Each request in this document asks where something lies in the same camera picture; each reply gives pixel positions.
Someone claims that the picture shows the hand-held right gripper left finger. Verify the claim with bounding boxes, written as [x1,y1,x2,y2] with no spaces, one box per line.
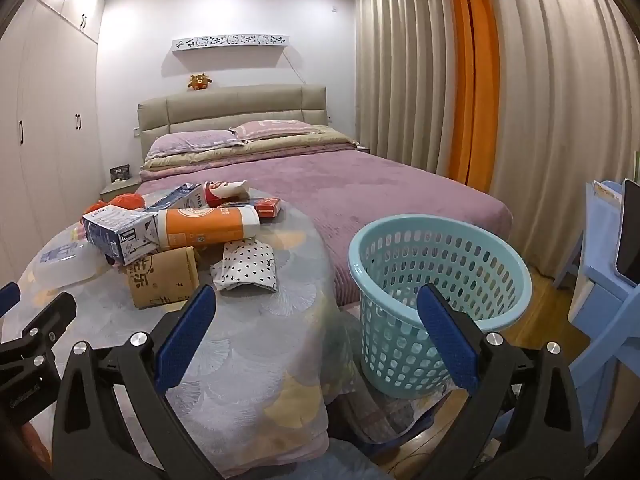
[52,284,236,480]

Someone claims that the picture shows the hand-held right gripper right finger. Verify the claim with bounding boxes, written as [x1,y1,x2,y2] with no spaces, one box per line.
[416,284,601,480]

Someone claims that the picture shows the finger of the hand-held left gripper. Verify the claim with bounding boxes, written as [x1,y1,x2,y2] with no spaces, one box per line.
[0,282,22,319]
[0,291,77,361]

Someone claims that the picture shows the teal plastic basket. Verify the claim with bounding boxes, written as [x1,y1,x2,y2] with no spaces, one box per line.
[348,214,533,400]

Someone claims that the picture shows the orange white canister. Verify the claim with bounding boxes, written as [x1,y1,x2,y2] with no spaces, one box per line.
[156,205,261,250]

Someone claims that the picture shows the pink plastic packet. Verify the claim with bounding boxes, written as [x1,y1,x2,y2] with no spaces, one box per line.
[110,192,147,211]

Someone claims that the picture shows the person's left forearm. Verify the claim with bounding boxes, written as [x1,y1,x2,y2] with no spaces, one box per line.
[0,420,55,480]

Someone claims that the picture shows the clear plastic bottle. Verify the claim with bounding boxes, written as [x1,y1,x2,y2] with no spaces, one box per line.
[32,240,110,289]

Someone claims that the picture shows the brown cardboard box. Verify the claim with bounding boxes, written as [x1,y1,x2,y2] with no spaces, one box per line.
[120,246,202,310]

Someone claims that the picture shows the polka dot pouch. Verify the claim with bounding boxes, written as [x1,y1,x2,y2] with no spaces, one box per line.
[209,239,279,292]

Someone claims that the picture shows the blue white milk carton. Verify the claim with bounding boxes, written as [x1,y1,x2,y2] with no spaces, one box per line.
[144,182,207,212]
[81,207,162,267]

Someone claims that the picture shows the red white snack pouch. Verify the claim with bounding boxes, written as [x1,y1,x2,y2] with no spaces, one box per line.
[202,179,250,207]

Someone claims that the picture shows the grey nightstand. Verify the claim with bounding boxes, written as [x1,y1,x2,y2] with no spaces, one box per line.
[100,179,142,204]

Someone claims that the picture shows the small red blue box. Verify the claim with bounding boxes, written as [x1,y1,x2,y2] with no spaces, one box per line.
[220,197,282,219]

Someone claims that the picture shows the bed with purple cover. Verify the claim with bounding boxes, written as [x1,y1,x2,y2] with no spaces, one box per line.
[139,150,516,307]

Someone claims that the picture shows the blue plastic chair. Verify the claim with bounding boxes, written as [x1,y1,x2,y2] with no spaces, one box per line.
[564,179,640,461]

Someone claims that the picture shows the white wardrobe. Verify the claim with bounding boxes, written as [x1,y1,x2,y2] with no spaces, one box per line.
[0,0,107,286]

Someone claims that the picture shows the purple pillow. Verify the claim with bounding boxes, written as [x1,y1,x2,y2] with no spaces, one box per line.
[145,129,246,159]

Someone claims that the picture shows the grey tablet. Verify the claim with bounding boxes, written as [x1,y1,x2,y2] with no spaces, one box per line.
[614,178,640,282]

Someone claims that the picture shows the pink pillow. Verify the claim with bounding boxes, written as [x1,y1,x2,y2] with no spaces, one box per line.
[230,119,314,142]

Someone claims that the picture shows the beige folded quilt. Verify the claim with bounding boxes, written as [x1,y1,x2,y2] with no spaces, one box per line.
[141,125,359,172]

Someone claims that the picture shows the beige upholstered headboard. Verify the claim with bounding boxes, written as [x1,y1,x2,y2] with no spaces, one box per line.
[137,84,329,161]

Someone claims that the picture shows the orange curtain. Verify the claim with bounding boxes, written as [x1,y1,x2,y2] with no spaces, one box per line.
[442,0,502,194]

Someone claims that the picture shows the beige curtain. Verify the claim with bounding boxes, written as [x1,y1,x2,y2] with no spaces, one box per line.
[352,0,468,182]
[480,0,640,282]

